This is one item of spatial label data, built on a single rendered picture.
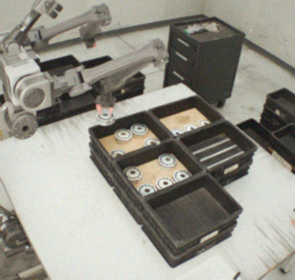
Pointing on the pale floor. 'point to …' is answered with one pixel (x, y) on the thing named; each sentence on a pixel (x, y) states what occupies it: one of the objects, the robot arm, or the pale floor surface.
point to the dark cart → (204, 59)
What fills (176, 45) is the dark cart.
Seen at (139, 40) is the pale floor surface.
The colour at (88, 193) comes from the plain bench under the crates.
